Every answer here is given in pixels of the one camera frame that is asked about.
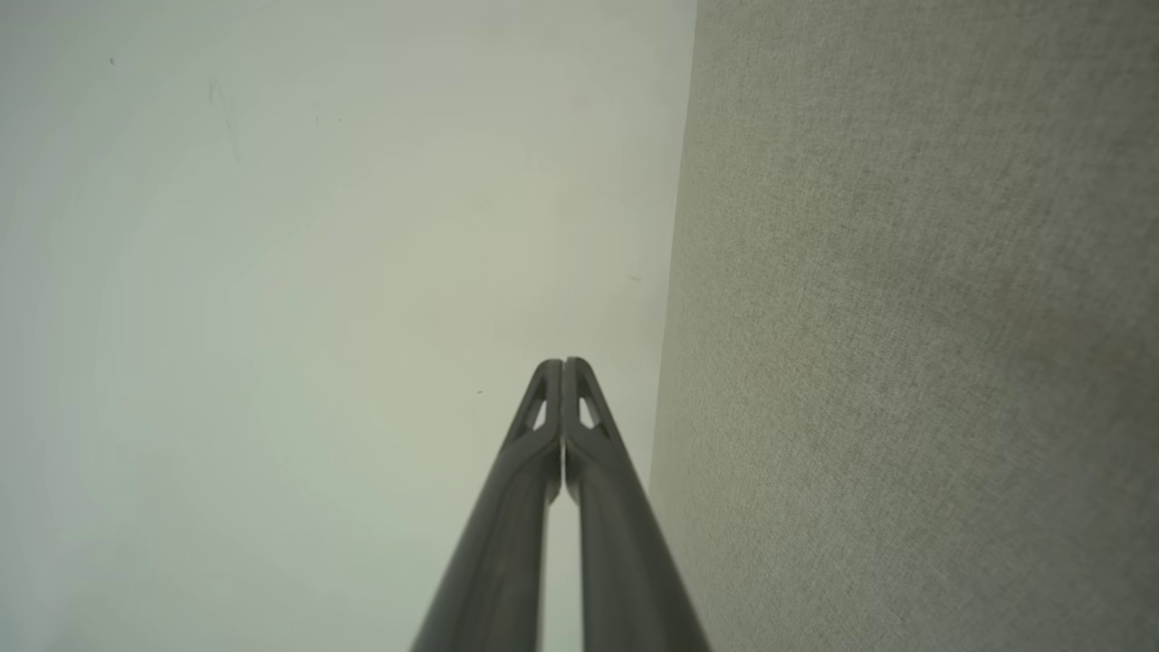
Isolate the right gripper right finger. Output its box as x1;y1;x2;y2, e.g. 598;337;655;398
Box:
561;357;712;652

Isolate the grey fabric sofa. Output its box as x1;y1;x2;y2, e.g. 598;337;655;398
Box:
647;0;1159;652

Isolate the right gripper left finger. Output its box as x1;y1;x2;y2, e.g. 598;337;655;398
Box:
409;359;564;652

